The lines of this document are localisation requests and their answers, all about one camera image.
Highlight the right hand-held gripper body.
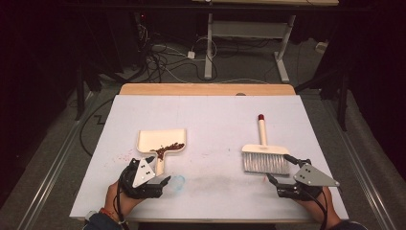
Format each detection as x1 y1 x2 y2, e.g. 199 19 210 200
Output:
276 157 341 202

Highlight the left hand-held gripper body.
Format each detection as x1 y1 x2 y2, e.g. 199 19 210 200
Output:
119 157 165 200

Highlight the cream plastic dustpan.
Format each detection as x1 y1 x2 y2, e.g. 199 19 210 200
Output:
136 128 188 177

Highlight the pile of red beans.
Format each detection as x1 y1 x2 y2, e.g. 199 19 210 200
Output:
149 142 187 162

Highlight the cream brush with red-tipped handle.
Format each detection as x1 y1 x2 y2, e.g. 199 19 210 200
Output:
240 113 292 176

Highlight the person's right hand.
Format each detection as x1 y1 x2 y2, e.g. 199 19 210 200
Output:
296 186 343 230

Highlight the person's left hand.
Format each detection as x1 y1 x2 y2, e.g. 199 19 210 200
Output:
104 180 146 220

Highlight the black metal stand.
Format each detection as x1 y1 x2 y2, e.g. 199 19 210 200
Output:
74 60 88 122
294 67 350 132

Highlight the white board table cover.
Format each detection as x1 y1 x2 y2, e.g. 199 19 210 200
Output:
69 94 350 222

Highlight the wooden table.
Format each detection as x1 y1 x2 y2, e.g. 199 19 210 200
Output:
69 82 350 224

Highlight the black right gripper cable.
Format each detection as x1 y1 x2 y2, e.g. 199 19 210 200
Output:
304 187 330 230

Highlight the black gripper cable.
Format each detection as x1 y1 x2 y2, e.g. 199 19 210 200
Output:
304 187 330 230
114 167 130 230

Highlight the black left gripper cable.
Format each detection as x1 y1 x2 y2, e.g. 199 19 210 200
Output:
114 167 130 230

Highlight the orange wrist bracelet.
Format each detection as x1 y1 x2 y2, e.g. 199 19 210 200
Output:
99 207 121 223

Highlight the metal floor rail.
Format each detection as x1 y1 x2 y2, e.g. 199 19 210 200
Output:
321 99 398 230
13 91 94 230

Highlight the black floor cable loop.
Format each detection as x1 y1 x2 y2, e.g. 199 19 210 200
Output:
79 98 115 158

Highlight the tangle of floor cables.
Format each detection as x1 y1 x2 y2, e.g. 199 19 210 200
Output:
135 23 219 84

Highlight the white metal desk frame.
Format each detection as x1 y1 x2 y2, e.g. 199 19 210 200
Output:
191 0 340 84

